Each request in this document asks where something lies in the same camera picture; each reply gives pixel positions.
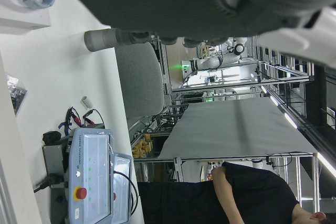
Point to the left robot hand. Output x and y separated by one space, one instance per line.
157 3

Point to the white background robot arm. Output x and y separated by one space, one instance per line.
210 62

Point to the white cardboard box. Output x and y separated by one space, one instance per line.
18 16

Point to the grey office chair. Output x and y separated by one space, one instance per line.
140 77

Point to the small white tube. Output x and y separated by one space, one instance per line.
86 102

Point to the red black clip leads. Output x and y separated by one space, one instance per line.
78 120

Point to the yellow parts pile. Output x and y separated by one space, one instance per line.
143 145

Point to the ceiling light strip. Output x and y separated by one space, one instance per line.
290 120
274 100
326 165

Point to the grey blue teach pendant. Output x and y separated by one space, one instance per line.
81 158
122 166

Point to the clear bag of screws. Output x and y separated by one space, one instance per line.
17 95

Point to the black knob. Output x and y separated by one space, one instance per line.
51 137

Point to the grey metal pendant holder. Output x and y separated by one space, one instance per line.
53 161

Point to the person in black T-shirt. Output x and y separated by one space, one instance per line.
252 197

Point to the grey cylindrical post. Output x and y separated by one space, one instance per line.
99 40

